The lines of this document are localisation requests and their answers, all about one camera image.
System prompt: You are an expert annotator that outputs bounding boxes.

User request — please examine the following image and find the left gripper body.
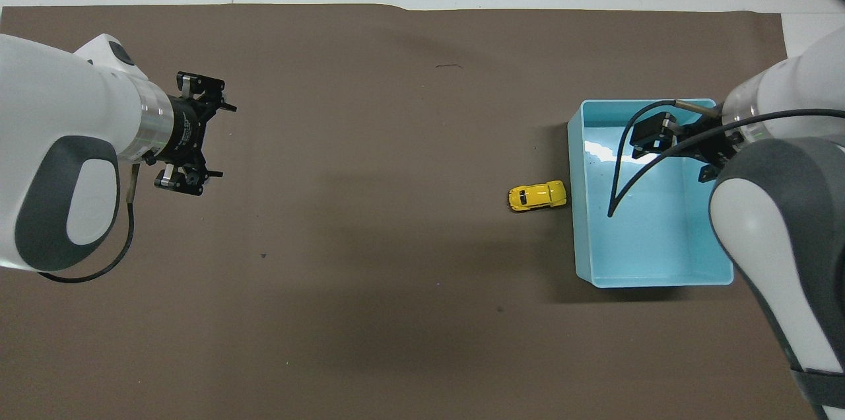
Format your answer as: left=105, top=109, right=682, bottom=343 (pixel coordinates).
left=157, top=94, right=217, bottom=168

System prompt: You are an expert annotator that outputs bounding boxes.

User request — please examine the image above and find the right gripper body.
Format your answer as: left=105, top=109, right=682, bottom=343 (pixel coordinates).
left=679, top=122, right=745, bottom=168

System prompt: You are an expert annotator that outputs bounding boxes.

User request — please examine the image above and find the yellow toy beetle car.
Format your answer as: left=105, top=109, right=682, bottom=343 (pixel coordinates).
left=507, top=180, right=569, bottom=213

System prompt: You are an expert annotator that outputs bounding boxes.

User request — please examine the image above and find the light blue plastic bin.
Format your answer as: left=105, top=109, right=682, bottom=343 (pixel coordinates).
left=567, top=98, right=735, bottom=289

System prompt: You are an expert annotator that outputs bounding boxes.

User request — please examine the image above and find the black cable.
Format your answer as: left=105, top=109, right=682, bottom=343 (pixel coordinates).
left=607, top=99, right=845, bottom=219
left=38, top=163, right=141, bottom=285

